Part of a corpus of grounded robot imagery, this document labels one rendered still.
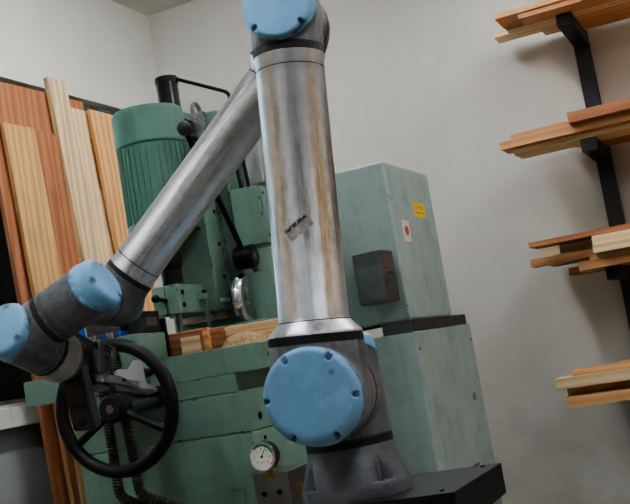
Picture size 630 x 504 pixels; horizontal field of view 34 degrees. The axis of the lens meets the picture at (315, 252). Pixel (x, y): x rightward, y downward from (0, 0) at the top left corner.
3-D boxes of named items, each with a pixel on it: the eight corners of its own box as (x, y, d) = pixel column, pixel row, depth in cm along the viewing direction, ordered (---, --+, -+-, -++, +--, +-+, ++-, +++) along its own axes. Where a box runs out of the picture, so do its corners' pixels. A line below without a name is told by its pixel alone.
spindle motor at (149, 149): (115, 241, 244) (96, 114, 247) (151, 244, 261) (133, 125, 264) (181, 226, 239) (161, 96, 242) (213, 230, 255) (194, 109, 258)
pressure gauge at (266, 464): (251, 482, 215) (245, 443, 216) (258, 479, 218) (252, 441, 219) (279, 479, 213) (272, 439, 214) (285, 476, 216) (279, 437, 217)
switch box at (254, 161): (243, 187, 273) (234, 128, 274) (258, 190, 282) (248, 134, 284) (264, 182, 271) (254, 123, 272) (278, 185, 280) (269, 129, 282)
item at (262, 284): (246, 322, 258) (239, 275, 259) (257, 321, 264) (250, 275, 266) (281, 315, 255) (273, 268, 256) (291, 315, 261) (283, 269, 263)
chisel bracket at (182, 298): (156, 324, 244) (150, 288, 245) (183, 322, 257) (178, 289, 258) (183, 318, 242) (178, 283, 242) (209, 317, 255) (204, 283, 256)
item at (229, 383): (81, 416, 237) (78, 399, 237) (127, 407, 257) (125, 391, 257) (237, 391, 224) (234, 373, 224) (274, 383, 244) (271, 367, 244)
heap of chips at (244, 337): (217, 348, 227) (215, 336, 228) (240, 346, 239) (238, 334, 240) (251, 342, 225) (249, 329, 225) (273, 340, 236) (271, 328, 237)
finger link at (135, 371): (163, 361, 193) (117, 354, 189) (163, 392, 191) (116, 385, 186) (157, 366, 196) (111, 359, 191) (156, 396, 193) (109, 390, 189)
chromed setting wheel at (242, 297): (233, 323, 250) (225, 273, 251) (253, 322, 262) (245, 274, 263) (244, 321, 249) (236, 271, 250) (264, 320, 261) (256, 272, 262)
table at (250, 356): (-1, 412, 233) (-4, 386, 234) (74, 399, 262) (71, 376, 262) (241, 372, 213) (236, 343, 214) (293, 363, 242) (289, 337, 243)
